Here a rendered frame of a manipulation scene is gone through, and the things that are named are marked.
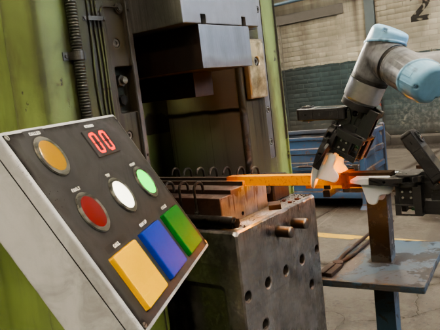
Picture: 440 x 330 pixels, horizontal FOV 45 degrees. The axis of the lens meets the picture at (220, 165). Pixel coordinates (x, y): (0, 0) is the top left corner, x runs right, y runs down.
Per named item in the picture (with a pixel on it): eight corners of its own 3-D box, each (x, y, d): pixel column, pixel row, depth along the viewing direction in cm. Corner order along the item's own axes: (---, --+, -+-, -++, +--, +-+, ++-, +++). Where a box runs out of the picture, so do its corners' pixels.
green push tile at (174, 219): (203, 239, 89) (176, 203, 89) (192, 254, 81) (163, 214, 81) (194, 245, 90) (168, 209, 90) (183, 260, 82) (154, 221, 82)
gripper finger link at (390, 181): (366, 186, 107) (412, 186, 102) (365, 179, 107) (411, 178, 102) (374, 181, 111) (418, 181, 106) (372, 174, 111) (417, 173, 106)
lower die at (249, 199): (268, 205, 137) (264, 173, 136) (222, 226, 121) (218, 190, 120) (148, 201, 162) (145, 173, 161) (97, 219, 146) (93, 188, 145)
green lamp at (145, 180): (164, 192, 87) (160, 165, 86) (144, 198, 83) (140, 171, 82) (150, 191, 88) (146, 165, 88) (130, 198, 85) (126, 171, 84)
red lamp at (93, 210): (118, 224, 67) (113, 190, 67) (89, 234, 63) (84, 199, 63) (101, 222, 69) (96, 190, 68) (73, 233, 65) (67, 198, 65)
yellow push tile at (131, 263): (169, 284, 70) (135, 238, 69) (151, 308, 62) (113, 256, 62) (158, 291, 70) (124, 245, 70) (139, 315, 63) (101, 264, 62)
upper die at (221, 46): (253, 65, 132) (248, 26, 131) (203, 68, 116) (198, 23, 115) (131, 83, 157) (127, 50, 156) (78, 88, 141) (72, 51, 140)
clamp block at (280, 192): (291, 195, 147) (288, 171, 146) (275, 202, 140) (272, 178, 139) (253, 194, 154) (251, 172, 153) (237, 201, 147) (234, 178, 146)
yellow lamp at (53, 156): (78, 169, 67) (73, 135, 66) (46, 177, 63) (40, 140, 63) (62, 169, 69) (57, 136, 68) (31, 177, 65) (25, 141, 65)
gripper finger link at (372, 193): (348, 206, 112) (392, 206, 107) (345, 178, 111) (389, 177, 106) (353, 202, 114) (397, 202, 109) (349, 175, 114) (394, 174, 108)
